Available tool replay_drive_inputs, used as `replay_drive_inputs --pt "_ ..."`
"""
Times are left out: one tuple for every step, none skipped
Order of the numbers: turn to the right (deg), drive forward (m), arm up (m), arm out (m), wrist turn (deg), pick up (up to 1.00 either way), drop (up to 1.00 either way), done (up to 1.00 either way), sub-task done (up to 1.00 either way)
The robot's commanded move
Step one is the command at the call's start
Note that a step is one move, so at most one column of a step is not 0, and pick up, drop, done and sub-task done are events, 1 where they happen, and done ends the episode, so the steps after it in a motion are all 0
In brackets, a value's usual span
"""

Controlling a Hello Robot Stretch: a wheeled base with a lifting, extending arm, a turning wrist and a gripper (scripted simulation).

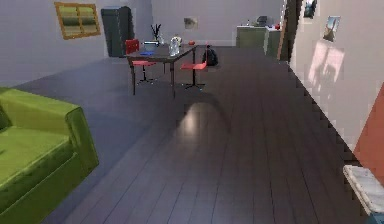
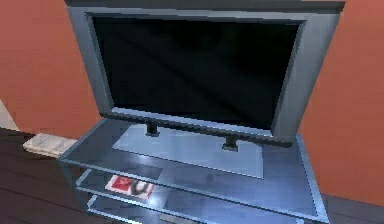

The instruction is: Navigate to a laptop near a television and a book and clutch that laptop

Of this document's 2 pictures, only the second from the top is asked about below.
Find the grey flat-screen television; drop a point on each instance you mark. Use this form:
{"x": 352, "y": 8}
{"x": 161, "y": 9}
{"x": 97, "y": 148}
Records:
{"x": 196, "y": 70}

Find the red and white book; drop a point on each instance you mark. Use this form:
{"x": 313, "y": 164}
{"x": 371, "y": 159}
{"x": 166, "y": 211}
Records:
{"x": 124, "y": 185}

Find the blue glass television stand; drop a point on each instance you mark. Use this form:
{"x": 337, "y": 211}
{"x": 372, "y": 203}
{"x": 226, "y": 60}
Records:
{"x": 286, "y": 186}

